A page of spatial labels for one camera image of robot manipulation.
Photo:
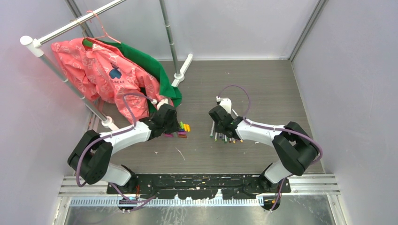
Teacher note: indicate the pink patterned shirt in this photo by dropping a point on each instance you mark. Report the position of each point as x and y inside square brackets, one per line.
[101, 71]

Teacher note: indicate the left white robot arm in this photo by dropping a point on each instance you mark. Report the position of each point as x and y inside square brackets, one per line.
[91, 156]

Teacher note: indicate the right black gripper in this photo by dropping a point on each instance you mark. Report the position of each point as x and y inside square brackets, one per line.
[217, 129]

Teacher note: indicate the pink wire hanger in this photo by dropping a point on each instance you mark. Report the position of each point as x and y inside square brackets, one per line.
[101, 28]

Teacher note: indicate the aluminium slotted rail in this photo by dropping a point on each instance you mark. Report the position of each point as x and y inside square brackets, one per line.
[116, 201]

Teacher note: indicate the white metal clothes rack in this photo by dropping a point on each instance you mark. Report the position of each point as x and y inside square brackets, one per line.
[41, 48]

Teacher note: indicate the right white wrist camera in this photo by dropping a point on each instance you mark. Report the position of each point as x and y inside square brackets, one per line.
[225, 103]

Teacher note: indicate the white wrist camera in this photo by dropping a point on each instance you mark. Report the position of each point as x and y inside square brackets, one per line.
[166, 101]
[225, 103]

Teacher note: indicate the green cloth garment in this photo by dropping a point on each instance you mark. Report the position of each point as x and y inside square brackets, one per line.
[153, 67]

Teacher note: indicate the yellow pen cap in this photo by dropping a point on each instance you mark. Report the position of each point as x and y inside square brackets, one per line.
[188, 129]

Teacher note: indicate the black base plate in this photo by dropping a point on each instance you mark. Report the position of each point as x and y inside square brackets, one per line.
[199, 186]

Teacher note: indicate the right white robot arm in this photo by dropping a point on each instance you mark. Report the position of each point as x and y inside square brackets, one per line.
[295, 149]

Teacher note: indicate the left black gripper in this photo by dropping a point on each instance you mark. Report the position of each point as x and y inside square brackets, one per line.
[175, 127]

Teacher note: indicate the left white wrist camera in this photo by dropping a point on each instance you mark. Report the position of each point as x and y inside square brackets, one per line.
[166, 101]

